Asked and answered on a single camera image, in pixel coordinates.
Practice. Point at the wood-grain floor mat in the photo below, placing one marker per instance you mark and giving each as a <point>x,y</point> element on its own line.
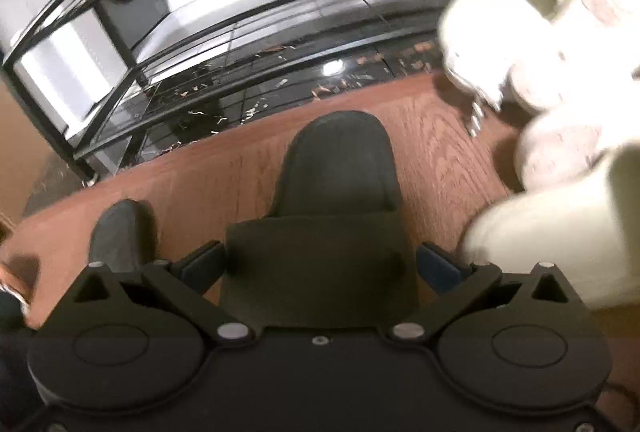
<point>225,172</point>

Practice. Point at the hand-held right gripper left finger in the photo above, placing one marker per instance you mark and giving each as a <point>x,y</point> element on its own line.
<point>200,267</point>

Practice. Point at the black metal shoe rack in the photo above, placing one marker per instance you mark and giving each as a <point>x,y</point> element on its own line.
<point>50,125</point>

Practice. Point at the black rubber slide sandal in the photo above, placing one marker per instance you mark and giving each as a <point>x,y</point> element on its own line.
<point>120,232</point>
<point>335,172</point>

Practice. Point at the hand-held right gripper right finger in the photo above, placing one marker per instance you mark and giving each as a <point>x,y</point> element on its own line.
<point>442,267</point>

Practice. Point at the person's black-clad leg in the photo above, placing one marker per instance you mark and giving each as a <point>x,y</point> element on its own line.
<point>15,362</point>

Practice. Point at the white perforated clog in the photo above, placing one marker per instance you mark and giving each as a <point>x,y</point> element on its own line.
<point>565,152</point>
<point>590,22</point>

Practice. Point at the brown cardboard panel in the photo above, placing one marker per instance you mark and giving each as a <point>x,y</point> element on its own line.
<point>25,147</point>

